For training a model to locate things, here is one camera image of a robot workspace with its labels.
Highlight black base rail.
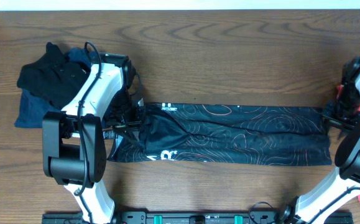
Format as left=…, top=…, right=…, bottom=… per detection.
left=41, top=202, right=354, bottom=224

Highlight black folded polo shirt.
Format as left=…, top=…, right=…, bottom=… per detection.
left=17, top=42, right=91, bottom=110

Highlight navy blue folded shirt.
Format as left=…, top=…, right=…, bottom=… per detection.
left=14, top=48, right=91, bottom=128

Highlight black shirt orange contour lines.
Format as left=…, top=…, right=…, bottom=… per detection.
left=108, top=103, right=332, bottom=166

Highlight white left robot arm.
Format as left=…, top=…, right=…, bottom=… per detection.
left=42, top=54, right=143, bottom=223

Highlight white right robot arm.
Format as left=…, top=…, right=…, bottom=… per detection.
left=275, top=56, right=360, bottom=224

